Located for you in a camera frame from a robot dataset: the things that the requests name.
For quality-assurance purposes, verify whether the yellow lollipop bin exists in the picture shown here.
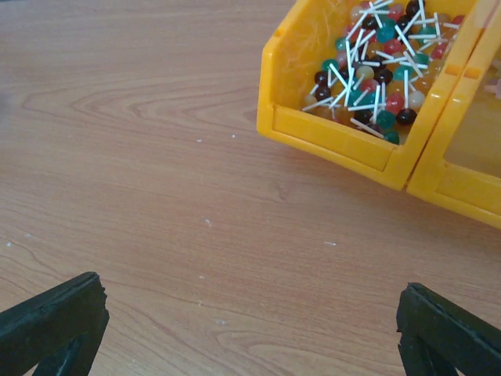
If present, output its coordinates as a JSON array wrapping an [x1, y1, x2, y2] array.
[[257, 1, 499, 190]]

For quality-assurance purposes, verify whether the pile of lollipops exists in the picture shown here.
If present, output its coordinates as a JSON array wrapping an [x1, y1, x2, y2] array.
[[301, 1, 464, 145]]

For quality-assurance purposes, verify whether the pile of popsicle candies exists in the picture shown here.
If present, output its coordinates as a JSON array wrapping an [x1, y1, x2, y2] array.
[[483, 59, 501, 99]]

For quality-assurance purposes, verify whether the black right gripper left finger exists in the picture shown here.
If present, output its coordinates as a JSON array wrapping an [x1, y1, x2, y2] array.
[[1, 272, 110, 375]]

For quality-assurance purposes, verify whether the yellow popsicle candy bin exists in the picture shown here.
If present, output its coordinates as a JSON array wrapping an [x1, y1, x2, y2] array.
[[407, 1, 500, 228]]

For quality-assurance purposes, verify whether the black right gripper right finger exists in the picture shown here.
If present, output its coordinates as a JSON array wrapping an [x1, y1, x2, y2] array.
[[396, 283, 500, 375]]

